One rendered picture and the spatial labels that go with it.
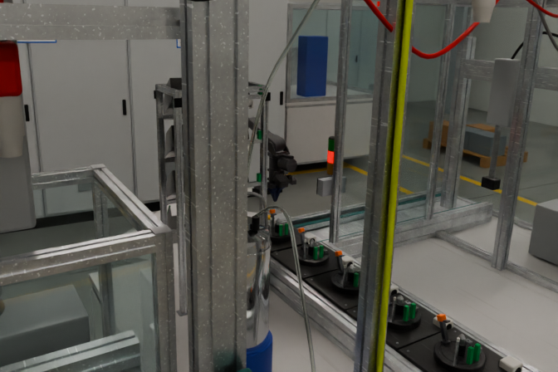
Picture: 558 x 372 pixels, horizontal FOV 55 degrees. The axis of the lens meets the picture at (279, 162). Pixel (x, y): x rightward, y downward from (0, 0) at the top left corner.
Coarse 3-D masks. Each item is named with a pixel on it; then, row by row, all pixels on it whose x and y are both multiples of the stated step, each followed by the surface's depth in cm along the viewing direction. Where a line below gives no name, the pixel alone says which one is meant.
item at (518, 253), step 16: (480, 224) 281; (496, 224) 282; (432, 240) 260; (464, 240) 261; (480, 240) 261; (512, 240) 262; (528, 240) 263; (464, 256) 244; (512, 256) 245; (528, 256) 245; (496, 272) 229; (512, 272) 229; (544, 272) 230; (528, 288) 216; (544, 288) 216
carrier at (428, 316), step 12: (396, 300) 183; (408, 300) 184; (348, 312) 175; (396, 312) 171; (408, 312) 167; (420, 312) 176; (396, 324) 166; (408, 324) 166; (420, 324) 169; (432, 324) 170; (396, 336) 163; (408, 336) 163; (420, 336) 163; (396, 348) 157
